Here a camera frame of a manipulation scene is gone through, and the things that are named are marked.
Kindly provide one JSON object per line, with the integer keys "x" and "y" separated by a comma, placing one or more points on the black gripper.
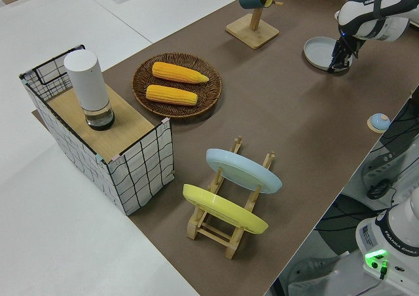
{"x": 349, "y": 47}

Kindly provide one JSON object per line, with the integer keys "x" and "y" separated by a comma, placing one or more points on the gray round plate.
{"x": 319, "y": 52}

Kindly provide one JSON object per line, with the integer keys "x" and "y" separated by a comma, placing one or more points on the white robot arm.
{"x": 391, "y": 25}
{"x": 393, "y": 237}

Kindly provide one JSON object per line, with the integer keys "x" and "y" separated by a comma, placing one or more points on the light blue plate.
{"x": 242, "y": 170}

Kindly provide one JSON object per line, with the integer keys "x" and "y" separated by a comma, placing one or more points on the yellow plate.
{"x": 222, "y": 209}

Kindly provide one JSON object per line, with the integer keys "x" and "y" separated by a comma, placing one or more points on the wooden plate rack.
{"x": 209, "y": 233}

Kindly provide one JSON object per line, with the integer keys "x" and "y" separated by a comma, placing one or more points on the blue dome service bell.
{"x": 379, "y": 120}

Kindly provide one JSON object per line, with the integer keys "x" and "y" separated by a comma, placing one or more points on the brown table mat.
{"x": 294, "y": 129}

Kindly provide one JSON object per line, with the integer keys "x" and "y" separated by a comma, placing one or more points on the wooden mug stand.
{"x": 253, "y": 30}

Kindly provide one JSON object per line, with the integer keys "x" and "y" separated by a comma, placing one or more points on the brown wicker tray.
{"x": 209, "y": 96}

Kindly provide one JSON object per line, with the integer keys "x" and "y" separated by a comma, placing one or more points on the yellow corn cob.
{"x": 170, "y": 95}
{"x": 178, "y": 73}

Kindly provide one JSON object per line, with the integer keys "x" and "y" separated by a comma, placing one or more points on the wooden board shelf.
{"x": 124, "y": 125}

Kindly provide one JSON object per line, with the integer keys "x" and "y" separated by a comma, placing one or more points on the white cylinder with glass base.
{"x": 86, "y": 83}

